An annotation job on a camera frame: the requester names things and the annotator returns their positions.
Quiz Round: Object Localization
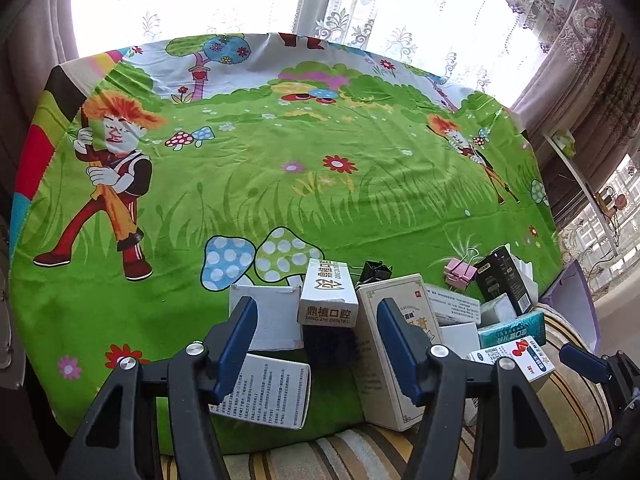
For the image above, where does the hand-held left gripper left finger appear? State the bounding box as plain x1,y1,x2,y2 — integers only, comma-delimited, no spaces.
57,296,261,480

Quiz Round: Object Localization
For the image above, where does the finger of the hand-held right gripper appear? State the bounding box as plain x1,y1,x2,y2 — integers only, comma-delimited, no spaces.
558,343,613,386

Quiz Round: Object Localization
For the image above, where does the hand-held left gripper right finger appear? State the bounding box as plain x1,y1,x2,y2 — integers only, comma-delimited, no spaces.
376,298,576,480

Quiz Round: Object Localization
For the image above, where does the plain white box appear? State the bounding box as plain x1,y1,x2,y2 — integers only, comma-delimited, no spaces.
229,284,306,352

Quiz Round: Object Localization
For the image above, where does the large cream box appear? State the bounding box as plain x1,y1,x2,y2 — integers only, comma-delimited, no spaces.
350,274,446,432

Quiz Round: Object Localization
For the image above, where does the white box with black text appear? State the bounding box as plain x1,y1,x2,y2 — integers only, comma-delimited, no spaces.
207,352,312,431

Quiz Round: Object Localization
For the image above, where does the white blue red medicine box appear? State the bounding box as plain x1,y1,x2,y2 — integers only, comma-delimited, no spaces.
467,336,556,393

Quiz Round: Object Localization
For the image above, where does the purple cardboard box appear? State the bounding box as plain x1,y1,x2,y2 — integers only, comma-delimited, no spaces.
537,258,601,356

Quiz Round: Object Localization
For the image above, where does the white box with green logo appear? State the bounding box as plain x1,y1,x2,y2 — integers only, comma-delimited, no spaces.
297,258,361,328

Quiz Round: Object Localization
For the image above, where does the striped sofa cushion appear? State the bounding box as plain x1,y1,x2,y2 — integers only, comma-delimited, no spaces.
160,305,616,480

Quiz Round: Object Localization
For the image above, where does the teal box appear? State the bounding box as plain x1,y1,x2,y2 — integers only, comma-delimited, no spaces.
477,310,547,351

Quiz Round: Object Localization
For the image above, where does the black binder clip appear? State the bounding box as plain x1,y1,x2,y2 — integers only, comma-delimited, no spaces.
359,260,393,286

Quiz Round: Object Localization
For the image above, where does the pink binder clip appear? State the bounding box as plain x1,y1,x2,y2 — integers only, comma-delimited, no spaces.
444,248,480,291

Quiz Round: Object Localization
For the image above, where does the cartoon printed blanket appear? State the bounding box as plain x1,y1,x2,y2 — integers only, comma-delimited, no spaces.
10,31,566,436

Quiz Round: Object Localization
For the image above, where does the green tissue box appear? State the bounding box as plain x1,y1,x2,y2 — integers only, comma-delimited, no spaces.
550,129,576,153

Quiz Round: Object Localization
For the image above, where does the purple patterned drape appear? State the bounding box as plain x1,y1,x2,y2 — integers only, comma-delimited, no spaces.
510,0,640,226
0,0,81,221

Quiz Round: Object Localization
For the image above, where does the white lace curtain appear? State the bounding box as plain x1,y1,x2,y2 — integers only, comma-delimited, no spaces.
70,0,566,106

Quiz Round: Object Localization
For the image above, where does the pink gadget with cables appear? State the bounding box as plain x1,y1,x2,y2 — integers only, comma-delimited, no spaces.
595,187,628,216

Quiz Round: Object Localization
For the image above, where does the white wall shelf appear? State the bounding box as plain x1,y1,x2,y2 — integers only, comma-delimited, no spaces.
542,127,626,261

